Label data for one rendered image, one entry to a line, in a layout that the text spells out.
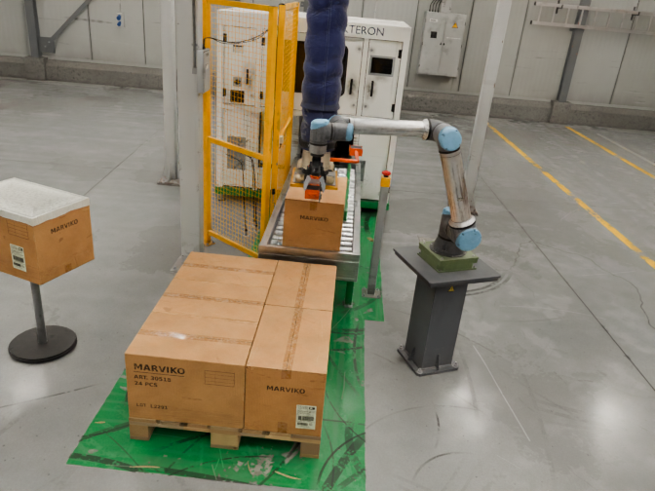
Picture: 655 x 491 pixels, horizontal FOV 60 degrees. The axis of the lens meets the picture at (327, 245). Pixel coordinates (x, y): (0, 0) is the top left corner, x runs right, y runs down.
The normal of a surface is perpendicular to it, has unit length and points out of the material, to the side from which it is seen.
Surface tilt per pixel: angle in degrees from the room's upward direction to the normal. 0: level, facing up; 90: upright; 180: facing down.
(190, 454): 0
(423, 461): 0
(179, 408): 90
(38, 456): 0
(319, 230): 90
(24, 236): 90
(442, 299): 90
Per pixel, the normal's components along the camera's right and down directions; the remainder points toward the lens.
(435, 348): 0.34, 0.41
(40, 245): 0.91, 0.24
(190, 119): -0.04, 0.44
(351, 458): 0.08, -0.91
